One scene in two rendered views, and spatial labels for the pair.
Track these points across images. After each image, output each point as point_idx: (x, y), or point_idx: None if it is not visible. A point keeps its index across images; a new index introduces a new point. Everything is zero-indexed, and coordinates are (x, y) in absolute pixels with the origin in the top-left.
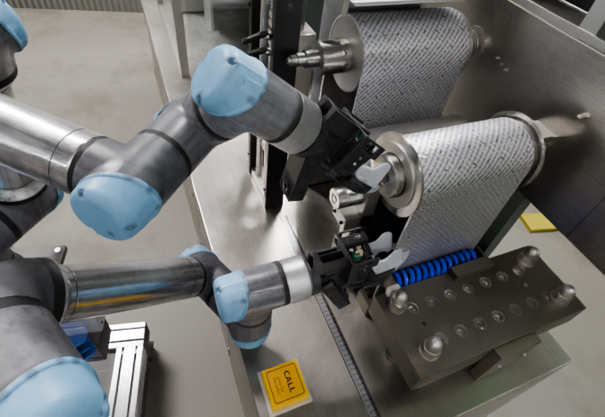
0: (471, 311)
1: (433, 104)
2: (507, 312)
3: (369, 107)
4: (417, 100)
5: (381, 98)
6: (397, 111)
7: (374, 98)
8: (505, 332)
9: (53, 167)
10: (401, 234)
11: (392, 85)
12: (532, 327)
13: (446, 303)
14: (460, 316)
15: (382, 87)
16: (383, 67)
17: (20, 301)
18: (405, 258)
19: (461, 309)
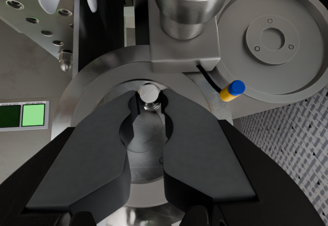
0: (31, 4)
1: (248, 123)
2: (41, 27)
3: (317, 130)
4: (262, 133)
5: (304, 147)
6: (275, 117)
7: (316, 150)
8: (12, 18)
9: None
10: (78, 30)
11: (298, 172)
12: (29, 35)
13: None
14: None
15: (312, 172)
16: (326, 220)
17: None
18: None
19: None
